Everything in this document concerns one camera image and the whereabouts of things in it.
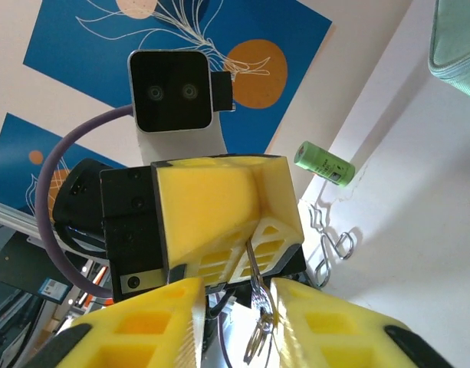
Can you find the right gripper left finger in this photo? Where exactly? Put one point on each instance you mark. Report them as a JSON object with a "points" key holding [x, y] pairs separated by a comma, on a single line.
{"points": [[142, 337]]}

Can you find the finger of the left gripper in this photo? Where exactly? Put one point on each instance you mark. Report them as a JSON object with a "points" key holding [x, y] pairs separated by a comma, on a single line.
{"points": [[280, 199], [204, 211]]}

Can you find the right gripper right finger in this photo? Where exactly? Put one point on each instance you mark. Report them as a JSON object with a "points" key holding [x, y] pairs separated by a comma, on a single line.
{"points": [[334, 337]]}

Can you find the green cylindrical can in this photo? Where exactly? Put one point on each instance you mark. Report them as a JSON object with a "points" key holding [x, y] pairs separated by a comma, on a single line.
{"points": [[323, 164]]}

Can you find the mint green zip case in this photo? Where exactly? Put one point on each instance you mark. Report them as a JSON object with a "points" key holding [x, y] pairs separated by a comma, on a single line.
{"points": [[457, 46]]}

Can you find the aluminium front frame rail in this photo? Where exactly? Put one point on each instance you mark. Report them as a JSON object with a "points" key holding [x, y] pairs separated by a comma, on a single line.
{"points": [[12, 220]]}

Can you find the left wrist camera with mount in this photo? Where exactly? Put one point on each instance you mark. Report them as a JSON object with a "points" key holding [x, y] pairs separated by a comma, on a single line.
{"points": [[169, 92]]}

